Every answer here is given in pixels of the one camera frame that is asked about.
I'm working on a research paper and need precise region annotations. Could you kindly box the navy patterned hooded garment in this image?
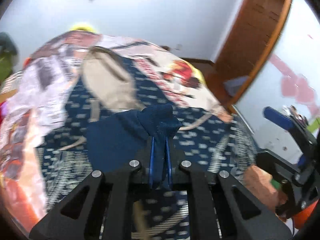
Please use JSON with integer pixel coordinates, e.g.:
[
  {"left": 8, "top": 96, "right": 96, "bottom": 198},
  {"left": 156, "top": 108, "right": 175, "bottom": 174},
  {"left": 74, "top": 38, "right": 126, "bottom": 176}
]
[{"left": 35, "top": 45, "right": 261, "bottom": 240}]

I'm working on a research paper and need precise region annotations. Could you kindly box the person's right hand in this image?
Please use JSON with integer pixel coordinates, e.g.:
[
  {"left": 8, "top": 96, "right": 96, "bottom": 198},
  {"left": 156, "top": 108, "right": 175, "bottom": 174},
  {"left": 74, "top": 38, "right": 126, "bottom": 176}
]
[{"left": 242, "top": 165, "right": 287, "bottom": 212}]

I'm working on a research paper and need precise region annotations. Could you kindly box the newspaper print bed quilt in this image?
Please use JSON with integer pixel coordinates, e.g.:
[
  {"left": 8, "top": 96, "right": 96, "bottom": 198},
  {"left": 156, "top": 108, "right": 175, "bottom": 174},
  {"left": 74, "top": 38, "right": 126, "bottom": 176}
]
[{"left": 1, "top": 30, "right": 232, "bottom": 235}]

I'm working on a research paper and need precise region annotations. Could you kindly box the brown wooden wardrobe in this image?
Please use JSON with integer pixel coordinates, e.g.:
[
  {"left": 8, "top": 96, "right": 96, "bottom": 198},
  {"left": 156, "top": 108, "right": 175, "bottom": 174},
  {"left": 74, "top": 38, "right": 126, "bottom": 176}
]
[{"left": 207, "top": 0, "right": 285, "bottom": 107}]

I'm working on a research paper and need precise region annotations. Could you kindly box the yellow plush blanket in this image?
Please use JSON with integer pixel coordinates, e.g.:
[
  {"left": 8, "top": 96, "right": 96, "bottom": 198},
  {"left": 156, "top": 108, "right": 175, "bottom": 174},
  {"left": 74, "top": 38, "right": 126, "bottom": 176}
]
[{"left": 69, "top": 23, "right": 97, "bottom": 33}]

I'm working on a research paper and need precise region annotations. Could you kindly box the grey neck pillow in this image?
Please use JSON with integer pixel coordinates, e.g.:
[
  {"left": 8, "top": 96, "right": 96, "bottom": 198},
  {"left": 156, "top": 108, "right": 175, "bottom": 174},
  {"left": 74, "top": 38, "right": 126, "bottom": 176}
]
[{"left": 0, "top": 32, "right": 17, "bottom": 55}]

